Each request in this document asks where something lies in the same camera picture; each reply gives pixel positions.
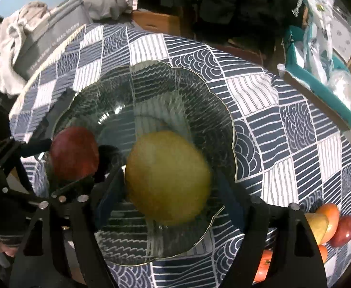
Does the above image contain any yellow pear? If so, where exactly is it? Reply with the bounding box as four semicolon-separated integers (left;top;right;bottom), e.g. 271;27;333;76
124;130;212;225

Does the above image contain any black coat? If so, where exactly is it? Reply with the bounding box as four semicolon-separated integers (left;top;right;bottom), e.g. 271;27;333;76
160;0;302;46

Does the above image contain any teal box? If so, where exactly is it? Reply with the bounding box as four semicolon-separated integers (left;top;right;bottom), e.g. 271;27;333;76
283;24;351;130

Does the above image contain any grey clothing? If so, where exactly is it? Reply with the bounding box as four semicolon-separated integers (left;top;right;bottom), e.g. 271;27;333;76
81;0;138;21

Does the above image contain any white patterned plastic bag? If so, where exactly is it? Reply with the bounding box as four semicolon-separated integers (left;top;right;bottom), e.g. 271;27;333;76
301;0;335;85

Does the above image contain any blue white patterned tablecloth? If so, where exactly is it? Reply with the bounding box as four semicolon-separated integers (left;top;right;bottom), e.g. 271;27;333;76
9;22;351;288

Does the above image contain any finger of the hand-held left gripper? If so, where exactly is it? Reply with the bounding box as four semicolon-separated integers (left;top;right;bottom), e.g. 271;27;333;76
0;137;54;169
1;175;97;205

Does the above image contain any small yellow fruit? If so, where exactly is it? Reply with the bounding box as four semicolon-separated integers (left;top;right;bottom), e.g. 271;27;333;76
304;213;329;245

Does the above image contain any large cardboard box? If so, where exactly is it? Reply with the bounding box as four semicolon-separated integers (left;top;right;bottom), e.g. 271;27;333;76
279;51;351;133

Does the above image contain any wooden drawer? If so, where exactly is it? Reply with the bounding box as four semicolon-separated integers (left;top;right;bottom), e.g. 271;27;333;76
132;9;182;36

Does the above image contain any grey bag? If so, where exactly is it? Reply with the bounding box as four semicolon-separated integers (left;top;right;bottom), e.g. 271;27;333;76
12;0;89;80

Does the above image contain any white clothing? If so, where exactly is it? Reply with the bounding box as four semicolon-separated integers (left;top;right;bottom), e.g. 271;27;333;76
0;1;50;96

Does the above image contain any dark glass fruit bowl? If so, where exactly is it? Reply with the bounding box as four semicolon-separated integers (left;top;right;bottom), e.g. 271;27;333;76
45;60;239;266

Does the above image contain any clear bag of white stuff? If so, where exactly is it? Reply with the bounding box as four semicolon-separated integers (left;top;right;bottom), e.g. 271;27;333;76
328;70;351;118

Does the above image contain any small orange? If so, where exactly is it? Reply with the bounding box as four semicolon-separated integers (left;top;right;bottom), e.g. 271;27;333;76
318;244;329;263

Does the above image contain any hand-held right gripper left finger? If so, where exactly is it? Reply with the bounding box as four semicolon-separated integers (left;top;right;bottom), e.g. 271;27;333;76
10;166;128;288

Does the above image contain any dark red apple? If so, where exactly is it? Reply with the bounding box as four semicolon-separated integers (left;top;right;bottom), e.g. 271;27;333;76
328;215;351;248

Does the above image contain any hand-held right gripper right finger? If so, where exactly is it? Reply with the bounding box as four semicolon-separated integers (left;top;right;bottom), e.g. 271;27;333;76
216;168;327;288

